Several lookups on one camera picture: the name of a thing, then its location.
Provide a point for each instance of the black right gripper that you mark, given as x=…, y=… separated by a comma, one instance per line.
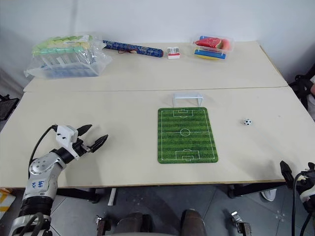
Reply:
x=309, y=180

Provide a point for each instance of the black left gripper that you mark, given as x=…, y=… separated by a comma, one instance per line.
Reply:
x=80, y=147

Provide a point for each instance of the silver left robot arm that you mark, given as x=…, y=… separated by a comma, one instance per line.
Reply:
x=41, y=169

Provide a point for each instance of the small black-white toy football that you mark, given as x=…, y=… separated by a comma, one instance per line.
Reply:
x=247, y=122

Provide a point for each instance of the green football pitch mat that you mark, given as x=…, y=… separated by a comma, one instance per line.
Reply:
x=187, y=142

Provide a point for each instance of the white shoe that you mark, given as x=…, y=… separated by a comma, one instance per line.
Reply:
x=268, y=194

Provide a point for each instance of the black table foot bar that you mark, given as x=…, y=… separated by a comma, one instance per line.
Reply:
x=78, y=194
x=256, y=189

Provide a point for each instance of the white table leg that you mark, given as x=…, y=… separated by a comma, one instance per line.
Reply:
x=112, y=196

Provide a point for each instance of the blue tube rack green caps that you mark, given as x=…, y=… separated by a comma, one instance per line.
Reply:
x=66, y=66

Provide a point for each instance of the clear plastic bag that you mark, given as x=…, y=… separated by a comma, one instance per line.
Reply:
x=98, y=61

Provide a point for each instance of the black office chair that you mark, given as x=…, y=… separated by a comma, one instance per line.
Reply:
x=301, y=86

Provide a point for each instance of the black mesh crate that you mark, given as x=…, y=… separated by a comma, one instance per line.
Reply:
x=7, y=108

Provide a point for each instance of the blue patterned scroll tube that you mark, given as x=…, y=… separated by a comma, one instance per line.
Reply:
x=145, y=50

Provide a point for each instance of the small white toy goal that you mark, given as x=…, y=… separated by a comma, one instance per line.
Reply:
x=187, y=95

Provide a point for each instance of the dark rounded shape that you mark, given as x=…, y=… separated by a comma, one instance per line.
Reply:
x=193, y=223

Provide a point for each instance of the yellow-white cardboard box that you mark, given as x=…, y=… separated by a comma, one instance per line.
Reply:
x=5, y=200

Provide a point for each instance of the small red-white box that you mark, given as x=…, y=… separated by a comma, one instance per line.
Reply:
x=173, y=56

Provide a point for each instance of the clear plastic food container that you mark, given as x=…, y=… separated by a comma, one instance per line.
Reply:
x=229, y=52

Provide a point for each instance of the pink-green toy fruit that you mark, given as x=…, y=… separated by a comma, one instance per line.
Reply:
x=227, y=44

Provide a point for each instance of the blue-yellow toy block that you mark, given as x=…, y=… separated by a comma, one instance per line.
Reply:
x=209, y=54

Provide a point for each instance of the red toy watermelon slice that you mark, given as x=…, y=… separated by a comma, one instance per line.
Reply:
x=209, y=42

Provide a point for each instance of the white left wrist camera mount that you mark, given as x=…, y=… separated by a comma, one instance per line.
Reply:
x=64, y=135

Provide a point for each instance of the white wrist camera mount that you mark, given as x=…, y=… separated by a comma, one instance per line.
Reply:
x=64, y=135
x=309, y=196

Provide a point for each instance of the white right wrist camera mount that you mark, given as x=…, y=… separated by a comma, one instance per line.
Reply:
x=309, y=196

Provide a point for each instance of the metal bracket with dark block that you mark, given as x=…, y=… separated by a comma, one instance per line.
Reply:
x=103, y=226
x=241, y=225

